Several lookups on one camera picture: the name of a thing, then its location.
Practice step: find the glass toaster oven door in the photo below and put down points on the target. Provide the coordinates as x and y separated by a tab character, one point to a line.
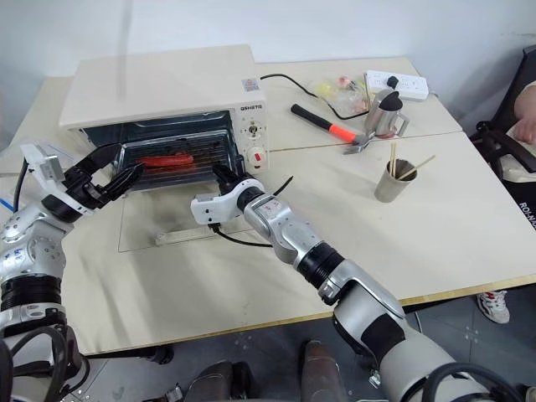
167	220

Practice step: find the grey paper cup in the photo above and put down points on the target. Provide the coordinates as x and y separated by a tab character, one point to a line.
391	188

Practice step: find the black office chair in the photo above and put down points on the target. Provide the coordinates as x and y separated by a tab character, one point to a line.
502	142

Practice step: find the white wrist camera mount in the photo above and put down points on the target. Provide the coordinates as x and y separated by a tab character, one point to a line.
46	167
218	207

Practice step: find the white toaster oven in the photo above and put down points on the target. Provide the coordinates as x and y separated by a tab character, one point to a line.
167	84

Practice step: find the clear plastic snack bag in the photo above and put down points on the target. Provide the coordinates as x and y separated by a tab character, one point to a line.
335	90

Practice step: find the black table leg bracket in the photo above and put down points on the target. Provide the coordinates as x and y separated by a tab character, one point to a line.
161	355

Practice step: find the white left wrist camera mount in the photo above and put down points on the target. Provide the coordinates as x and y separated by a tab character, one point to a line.
46	167

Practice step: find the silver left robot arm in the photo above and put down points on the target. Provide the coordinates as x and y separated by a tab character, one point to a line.
33	251

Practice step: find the white sneaker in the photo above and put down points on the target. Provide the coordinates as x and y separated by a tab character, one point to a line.
495	305

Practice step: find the blue tape strip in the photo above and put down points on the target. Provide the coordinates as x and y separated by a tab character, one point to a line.
5	202

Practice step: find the wooden chopstick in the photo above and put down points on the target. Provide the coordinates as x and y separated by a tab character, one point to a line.
395	157
367	94
419	166
392	157

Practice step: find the black power plug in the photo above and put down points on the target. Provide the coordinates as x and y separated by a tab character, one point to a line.
392	81

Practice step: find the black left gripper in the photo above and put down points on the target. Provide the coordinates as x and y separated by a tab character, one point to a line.
86	188

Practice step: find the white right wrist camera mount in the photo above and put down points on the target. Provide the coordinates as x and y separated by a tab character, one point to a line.
218	207

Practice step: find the square code sticker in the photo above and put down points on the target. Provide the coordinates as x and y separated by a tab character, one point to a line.
250	85

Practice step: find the steel kettle black lid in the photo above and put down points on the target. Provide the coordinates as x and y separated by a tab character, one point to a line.
383	119

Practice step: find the metal sausage baking tray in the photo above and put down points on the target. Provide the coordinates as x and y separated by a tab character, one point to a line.
209	156

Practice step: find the dark rounded shape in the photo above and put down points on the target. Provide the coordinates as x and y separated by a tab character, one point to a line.
209	383

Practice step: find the bystander bare hand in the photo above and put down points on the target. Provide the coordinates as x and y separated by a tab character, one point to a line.
525	130

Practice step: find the black printed bag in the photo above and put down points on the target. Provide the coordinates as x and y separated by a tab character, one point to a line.
521	201

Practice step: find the white power strip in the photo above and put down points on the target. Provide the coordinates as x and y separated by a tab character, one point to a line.
412	86

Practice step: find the red sausage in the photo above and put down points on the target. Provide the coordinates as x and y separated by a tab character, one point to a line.
167	161

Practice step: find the white red oven knob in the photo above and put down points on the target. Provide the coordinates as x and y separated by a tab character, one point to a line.
256	157

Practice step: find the small brass oven knob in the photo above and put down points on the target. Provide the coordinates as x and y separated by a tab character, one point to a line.
252	130

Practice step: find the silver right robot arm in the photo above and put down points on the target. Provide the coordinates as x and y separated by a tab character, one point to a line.
368	310

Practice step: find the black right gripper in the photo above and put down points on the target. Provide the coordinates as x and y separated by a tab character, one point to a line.
232	187

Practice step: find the bystander bare forearm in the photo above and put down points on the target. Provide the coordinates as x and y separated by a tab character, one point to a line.
528	104

